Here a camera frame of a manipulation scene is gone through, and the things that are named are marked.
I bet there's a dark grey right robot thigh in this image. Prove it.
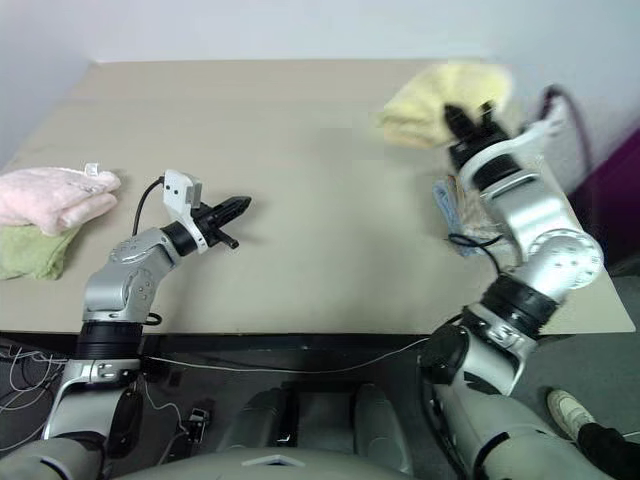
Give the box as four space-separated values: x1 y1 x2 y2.
351 382 417 475

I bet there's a dark grey robot thigh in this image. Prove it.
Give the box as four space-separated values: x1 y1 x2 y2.
231 386 297 452
351 382 417 475

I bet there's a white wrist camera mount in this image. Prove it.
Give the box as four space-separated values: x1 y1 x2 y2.
162 169 210 254
457 116 570 177

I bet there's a long thin white cable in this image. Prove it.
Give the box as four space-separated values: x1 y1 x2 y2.
143 336 437 374

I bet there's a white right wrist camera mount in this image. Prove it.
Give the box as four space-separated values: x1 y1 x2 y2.
457 116 570 177

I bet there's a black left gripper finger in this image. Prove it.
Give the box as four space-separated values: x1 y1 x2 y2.
214 194 253 214
215 201 253 223

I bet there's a white sneaker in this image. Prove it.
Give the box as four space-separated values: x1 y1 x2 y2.
545 389 597 442

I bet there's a looped thin white cable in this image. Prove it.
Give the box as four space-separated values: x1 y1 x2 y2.
0 343 192 451

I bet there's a folded light blue towel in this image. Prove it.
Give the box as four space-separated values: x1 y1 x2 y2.
431 178 494 259

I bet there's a dark grey left robot thigh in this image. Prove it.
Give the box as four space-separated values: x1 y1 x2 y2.
231 386 297 452

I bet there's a grey robot torso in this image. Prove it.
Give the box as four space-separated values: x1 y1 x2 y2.
113 441 417 480

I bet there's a folded pink towel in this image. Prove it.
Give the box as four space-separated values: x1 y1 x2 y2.
0 162 123 237

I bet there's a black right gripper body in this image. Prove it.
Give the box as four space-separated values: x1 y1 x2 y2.
448 115 515 162

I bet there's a black floor clamp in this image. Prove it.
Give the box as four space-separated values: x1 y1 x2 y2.
183 406 215 442

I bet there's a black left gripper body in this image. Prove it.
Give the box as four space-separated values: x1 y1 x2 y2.
192 203 241 250

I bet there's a black trouser leg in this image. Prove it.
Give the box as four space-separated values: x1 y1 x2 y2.
576 421 640 480

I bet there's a purple panel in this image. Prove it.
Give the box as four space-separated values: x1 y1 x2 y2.
569 133 640 275

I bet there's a yellow towel with white trim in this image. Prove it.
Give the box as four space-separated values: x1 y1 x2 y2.
376 61 517 150

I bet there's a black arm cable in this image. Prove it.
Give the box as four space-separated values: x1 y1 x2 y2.
131 178 169 237
444 83 596 274

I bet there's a folded green towel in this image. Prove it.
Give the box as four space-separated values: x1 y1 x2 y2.
0 224 82 282

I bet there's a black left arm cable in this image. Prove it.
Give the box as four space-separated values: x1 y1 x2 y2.
131 178 169 237

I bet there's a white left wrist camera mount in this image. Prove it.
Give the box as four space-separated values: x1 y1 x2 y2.
162 169 210 254

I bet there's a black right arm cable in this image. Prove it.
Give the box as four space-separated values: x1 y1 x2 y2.
444 83 596 274

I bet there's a black table frame bar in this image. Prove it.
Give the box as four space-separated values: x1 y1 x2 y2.
138 333 442 360

